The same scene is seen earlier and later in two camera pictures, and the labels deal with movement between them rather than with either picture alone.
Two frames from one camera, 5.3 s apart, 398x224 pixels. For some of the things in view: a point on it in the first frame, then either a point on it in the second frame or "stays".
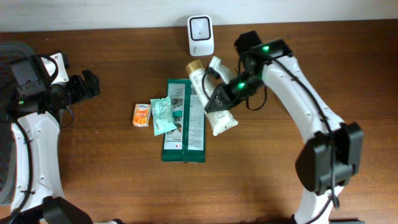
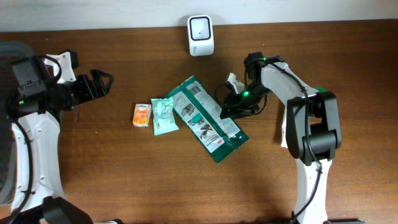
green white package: x=187 y=143 -> x=219 y=136
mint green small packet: x=163 y=121 stays
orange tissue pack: x=141 y=116 stays
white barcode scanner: x=200 y=28 stays
